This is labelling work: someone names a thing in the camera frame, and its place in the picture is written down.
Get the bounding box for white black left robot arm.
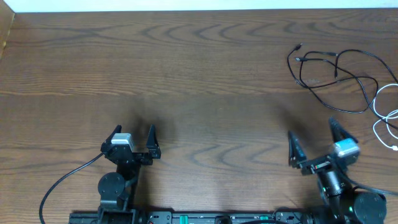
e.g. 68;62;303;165
97;125;162;223

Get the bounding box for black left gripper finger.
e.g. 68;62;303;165
101;124;122;153
146;124;161;159

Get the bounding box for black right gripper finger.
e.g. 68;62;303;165
328;117;359;144
288;131;307;167

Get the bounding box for black left camera cable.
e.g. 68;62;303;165
39;152;105;224

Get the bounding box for white usb cable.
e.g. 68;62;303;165
372;83;398;152

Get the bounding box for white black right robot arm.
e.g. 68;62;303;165
287;118;387;223

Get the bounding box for brown wooden side panel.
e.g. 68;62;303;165
0;0;16;57

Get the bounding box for black usb cable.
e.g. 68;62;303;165
294;49;398;131
286;43;380;114

